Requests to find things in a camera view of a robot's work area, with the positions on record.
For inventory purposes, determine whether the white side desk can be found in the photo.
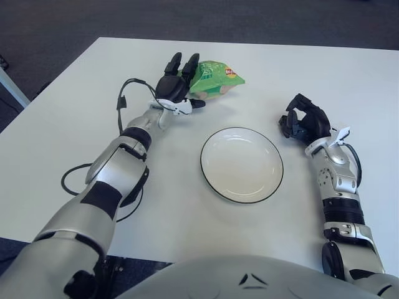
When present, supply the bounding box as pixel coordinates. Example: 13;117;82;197
0;67;31;109

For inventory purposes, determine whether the green snack chip bag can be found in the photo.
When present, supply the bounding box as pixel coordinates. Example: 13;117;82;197
188;60;246;101

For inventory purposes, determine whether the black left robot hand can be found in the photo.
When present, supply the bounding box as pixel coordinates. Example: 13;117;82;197
155;52;206;110

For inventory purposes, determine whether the grey robot torso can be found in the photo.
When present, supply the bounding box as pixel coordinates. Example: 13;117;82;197
115;255;384;299

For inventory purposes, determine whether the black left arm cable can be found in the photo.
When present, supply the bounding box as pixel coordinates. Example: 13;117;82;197
60;78;160;222

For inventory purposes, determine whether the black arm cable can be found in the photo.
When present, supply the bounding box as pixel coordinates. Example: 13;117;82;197
341;145;363;194
60;78;160;222

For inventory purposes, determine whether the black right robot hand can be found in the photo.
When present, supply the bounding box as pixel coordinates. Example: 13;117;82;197
278;93;333;146

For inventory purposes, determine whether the white plate black rim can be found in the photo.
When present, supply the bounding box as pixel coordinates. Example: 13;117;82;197
199;126;284;205

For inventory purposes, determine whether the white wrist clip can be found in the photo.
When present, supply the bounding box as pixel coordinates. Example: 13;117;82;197
330;126;352;146
148;98;193;115

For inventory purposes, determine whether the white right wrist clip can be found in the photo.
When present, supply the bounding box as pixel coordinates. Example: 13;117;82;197
330;126;352;146

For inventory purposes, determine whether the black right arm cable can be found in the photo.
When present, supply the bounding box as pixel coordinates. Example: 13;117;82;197
341;145;363;194

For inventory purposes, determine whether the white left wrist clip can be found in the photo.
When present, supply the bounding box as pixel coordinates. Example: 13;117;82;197
148;98;193;115

